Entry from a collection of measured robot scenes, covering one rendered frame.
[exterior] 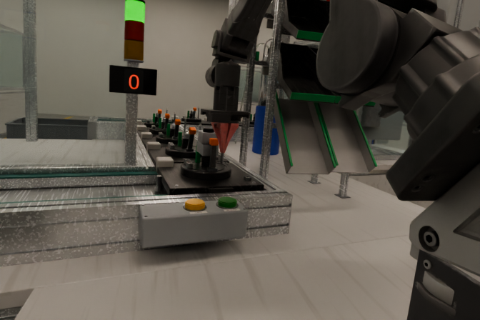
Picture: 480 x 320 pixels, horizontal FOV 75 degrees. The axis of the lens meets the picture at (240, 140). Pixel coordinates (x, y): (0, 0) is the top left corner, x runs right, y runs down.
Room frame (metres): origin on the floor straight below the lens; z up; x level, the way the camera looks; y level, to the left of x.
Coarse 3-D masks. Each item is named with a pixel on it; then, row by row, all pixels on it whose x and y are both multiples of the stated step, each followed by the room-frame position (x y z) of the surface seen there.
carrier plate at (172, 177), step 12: (168, 168) 0.85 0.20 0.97; (180, 168) 0.86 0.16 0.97; (168, 180) 0.74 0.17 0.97; (180, 180) 0.75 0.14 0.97; (192, 180) 0.76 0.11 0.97; (228, 180) 0.78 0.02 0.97; (240, 180) 0.79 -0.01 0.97; (252, 180) 0.80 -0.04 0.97; (168, 192) 0.69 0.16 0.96; (180, 192) 0.69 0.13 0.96; (192, 192) 0.70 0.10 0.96; (204, 192) 0.71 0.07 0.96
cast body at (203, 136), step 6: (204, 132) 0.82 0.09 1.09; (210, 132) 0.82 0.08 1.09; (198, 138) 0.84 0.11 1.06; (204, 138) 0.81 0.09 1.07; (216, 138) 0.82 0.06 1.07; (198, 144) 0.84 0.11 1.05; (204, 144) 0.80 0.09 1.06; (198, 150) 0.84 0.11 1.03; (204, 150) 0.80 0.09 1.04; (216, 150) 0.81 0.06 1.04
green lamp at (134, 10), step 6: (126, 0) 0.85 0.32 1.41; (132, 0) 0.84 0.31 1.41; (126, 6) 0.85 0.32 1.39; (132, 6) 0.84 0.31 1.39; (138, 6) 0.85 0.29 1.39; (144, 6) 0.87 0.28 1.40; (126, 12) 0.85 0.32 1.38; (132, 12) 0.84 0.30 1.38; (138, 12) 0.85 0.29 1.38; (144, 12) 0.87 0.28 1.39; (126, 18) 0.85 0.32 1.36; (132, 18) 0.84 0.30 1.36; (138, 18) 0.85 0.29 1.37
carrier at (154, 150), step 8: (200, 128) 1.11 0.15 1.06; (184, 136) 1.06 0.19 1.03; (152, 144) 1.10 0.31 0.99; (160, 144) 1.11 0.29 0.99; (168, 144) 1.07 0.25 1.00; (184, 144) 1.05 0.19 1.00; (152, 152) 1.04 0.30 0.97; (160, 152) 1.06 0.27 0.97; (168, 152) 1.02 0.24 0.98; (176, 152) 1.00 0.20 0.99; (184, 152) 1.00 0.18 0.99; (192, 152) 1.01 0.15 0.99; (152, 160) 0.96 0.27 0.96; (176, 160) 0.96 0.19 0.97; (192, 160) 0.98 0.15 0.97; (200, 160) 0.98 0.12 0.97; (216, 160) 1.00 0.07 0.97; (224, 160) 1.01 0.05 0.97
